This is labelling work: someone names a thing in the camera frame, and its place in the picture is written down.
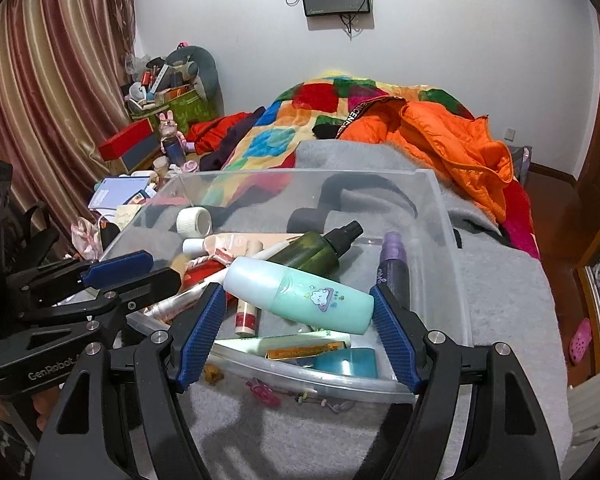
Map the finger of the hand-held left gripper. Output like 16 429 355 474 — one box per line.
17 266 182 333
5 250 154 307

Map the white cabinet with stickers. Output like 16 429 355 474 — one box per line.
565 360 600 480

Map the colourful patchwork quilt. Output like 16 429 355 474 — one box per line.
185 67 541 261

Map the pink clog shoe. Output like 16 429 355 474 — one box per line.
568 317 593 366

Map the clear pinkish tube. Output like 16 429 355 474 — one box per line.
145 287 203 323

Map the black monitor cable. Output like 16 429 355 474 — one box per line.
341 10 366 38

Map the red envelope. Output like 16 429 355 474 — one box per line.
182 262 230 293

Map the mint green bottle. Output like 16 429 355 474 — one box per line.
223 256 376 336

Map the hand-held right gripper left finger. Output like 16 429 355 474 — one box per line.
30 282 228 480

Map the red box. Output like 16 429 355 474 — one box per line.
98 119 156 161

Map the pink rabbit toy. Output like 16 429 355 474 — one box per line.
157 111 187 148

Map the blue tape roll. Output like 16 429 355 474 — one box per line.
312 347 379 380

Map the clear plastic storage box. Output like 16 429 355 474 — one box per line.
100 169 476 405

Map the grey neck pillow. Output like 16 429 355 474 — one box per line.
166 46 220 103

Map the green gift bag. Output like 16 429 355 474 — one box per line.
126 87 216 133

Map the striped pink curtain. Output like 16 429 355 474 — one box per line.
0 0 146 256

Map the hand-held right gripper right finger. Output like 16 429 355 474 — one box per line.
370 285 561 480

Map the dark blue box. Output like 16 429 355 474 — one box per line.
120 137 163 173

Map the red patterned packet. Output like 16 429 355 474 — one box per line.
187 250 237 273

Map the pink plastic bag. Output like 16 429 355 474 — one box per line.
71 217 103 259

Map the pink hair clip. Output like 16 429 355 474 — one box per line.
245 377 283 407

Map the dark blue bottle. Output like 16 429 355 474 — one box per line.
161 136 186 166

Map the dark green spray bottle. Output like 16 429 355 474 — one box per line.
267 220 363 286

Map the orange flat box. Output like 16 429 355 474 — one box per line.
265 340 351 361

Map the blue notebook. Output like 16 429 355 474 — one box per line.
88 176 153 211

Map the white tape roll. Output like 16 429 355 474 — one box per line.
176 205 213 237

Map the pale green tube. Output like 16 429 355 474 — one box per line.
215 327 333 357

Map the hair tie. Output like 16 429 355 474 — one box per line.
295 392 348 413

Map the grey laundry basket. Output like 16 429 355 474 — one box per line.
510 145 535 193

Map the red garment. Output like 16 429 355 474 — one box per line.
186 112 253 156

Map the purple bottle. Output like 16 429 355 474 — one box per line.
377 231 412 311

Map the red and white tube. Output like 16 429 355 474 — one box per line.
234 297 258 338

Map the orange puffer jacket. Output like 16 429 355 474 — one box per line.
337 99 516 223

